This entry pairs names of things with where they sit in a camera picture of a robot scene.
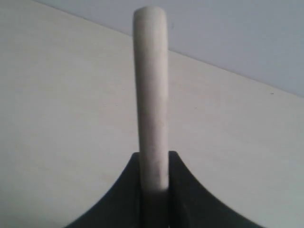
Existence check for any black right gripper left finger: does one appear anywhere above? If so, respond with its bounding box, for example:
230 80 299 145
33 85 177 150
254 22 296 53
67 152 141 228

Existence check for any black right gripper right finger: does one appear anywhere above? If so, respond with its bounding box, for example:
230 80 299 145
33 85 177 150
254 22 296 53
169 151 261 228

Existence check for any wooden paint brush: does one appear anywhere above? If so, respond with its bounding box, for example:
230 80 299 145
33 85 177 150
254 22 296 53
133 6 169 192

